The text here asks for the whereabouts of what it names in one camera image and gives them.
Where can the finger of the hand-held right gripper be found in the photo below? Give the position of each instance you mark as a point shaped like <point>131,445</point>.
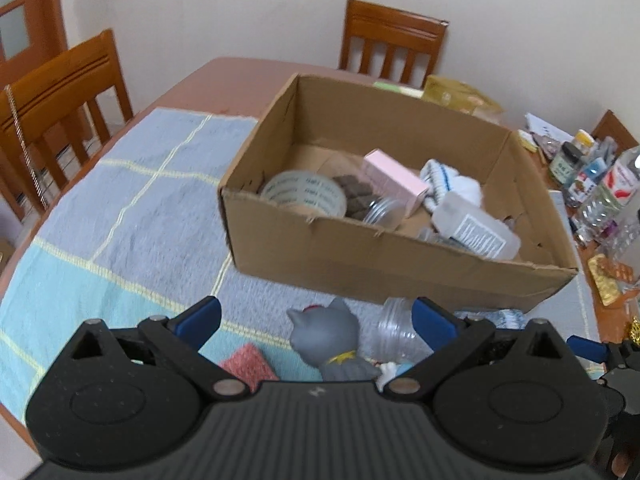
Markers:
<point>590,347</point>

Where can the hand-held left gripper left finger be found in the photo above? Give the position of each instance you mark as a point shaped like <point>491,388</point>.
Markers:
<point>200,317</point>

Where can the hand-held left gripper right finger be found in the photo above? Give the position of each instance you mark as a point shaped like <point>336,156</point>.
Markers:
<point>432,322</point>

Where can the clear plastic cup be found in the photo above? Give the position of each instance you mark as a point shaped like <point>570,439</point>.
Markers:
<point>397,332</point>

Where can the brown cardboard box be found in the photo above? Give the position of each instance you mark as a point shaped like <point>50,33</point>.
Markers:
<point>400,270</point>

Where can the blue white round toy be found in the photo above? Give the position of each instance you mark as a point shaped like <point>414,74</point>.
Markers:
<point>392,372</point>

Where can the pink knitted sock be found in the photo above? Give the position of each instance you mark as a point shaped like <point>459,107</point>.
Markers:
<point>247,367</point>

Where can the translucent white bottle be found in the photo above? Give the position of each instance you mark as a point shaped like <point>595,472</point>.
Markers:
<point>475,227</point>

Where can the grey cat toy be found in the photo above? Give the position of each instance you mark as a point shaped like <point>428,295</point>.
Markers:
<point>325,340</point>

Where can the clear jar with brown cookies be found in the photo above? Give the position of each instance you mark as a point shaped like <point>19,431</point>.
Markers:
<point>367,202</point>

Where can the white sock with blue stripe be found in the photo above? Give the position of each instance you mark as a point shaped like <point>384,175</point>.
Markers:
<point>450,180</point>

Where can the pink carton box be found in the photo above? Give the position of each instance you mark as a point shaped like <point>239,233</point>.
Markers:
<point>395,180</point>

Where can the clear tape roll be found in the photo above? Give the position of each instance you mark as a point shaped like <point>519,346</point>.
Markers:
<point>302,192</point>

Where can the gold ornament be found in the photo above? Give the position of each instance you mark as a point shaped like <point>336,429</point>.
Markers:
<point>635,331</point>

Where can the gold blister packet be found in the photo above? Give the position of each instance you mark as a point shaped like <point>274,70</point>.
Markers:
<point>607,280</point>

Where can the blue green checked table mat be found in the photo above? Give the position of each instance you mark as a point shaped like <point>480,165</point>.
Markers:
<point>125,240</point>

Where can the large clear jar black lid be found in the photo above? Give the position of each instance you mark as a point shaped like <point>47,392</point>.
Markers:
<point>622,240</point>

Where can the clear water bottle red label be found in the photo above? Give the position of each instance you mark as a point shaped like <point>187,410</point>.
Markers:
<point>612,190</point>

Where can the small jar green label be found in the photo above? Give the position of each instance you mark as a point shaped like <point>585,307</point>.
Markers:
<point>565,165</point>

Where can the yellow lid small bottle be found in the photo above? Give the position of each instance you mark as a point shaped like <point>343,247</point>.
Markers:
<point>585,141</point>

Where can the white papers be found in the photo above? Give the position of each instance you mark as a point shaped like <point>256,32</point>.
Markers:
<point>547,127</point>

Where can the yellow plastic bag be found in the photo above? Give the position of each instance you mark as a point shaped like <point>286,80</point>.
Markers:
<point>460,95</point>

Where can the green book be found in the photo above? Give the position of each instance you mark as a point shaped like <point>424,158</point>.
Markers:
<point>397,89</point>

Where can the wooden door with glass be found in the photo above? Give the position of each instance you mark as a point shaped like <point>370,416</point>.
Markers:
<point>25,15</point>

